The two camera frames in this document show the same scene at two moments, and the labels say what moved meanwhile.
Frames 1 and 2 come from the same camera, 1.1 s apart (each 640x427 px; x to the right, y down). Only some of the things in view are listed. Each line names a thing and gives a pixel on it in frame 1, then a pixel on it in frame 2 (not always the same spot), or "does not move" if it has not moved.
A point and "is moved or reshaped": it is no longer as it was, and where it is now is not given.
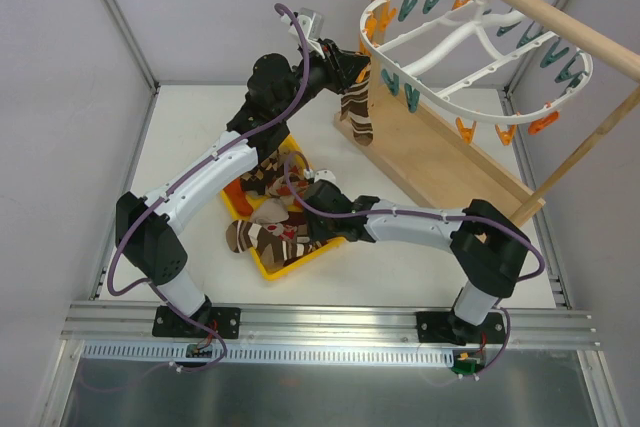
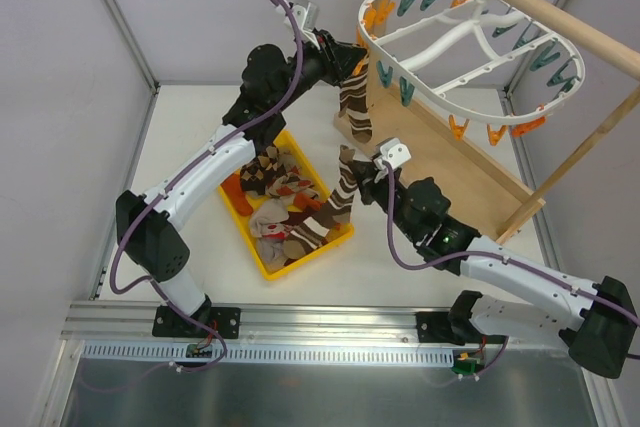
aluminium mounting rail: (127, 323) does not move
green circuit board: (467, 367) does not move
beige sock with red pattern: (270, 214) does not move
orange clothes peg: (364, 50) is moved or reshaped
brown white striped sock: (355, 106) does not move
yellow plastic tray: (268, 205) does not move
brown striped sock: (241, 235) is moved or reshaped
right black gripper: (310, 198) → (371, 185)
